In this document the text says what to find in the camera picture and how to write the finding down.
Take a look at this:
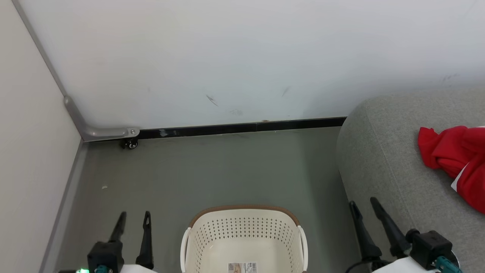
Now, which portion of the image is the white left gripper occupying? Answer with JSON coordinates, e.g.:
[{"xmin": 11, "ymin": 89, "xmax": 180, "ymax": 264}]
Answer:
[{"xmin": 108, "ymin": 211, "xmax": 160, "ymax": 273}]

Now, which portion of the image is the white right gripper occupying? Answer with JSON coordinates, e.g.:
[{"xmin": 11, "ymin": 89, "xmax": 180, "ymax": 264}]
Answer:
[{"xmin": 349, "ymin": 197, "xmax": 442, "ymax": 273}]

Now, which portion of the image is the red cloth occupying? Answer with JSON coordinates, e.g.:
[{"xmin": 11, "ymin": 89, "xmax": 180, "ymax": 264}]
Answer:
[{"xmin": 418, "ymin": 126, "xmax": 485, "ymax": 179}]

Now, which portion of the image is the grey fabric sofa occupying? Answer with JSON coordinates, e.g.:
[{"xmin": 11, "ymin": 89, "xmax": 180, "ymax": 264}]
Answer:
[{"xmin": 336, "ymin": 88, "xmax": 485, "ymax": 273}]

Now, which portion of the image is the cream perforated laundry basket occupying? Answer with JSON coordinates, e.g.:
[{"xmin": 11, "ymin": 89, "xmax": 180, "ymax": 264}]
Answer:
[{"xmin": 180, "ymin": 205, "xmax": 308, "ymax": 273}]

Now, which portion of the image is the paper label sticker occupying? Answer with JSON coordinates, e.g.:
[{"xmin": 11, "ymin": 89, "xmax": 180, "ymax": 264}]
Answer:
[{"xmin": 228, "ymin": 262, "xmax": 258, "ymax": 273}]

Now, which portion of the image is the black baseboard strip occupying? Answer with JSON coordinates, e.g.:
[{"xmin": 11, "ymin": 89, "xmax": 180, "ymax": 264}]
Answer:
[{"xmin": 138, "ymin": 117, "xmax": 347, "ymax": 139}]

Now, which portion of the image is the grey wall corner trim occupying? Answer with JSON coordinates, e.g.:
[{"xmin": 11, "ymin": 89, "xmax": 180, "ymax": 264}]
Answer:
[{"xmin": 11, "ymin": 0, "xmax": 89, "ymax": 273}]

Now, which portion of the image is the teal right camera connector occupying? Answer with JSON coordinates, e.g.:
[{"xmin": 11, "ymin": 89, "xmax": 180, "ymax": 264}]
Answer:
[{"xmin": 436, "ymin": 256, "xmax": 463, "ymax": 273}]

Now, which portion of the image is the silver metal corner bracket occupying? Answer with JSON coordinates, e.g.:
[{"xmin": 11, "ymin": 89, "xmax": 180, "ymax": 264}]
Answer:
[{"xmin": 64, "ymin": 96, "xmax": 141, "ymax": 143}]

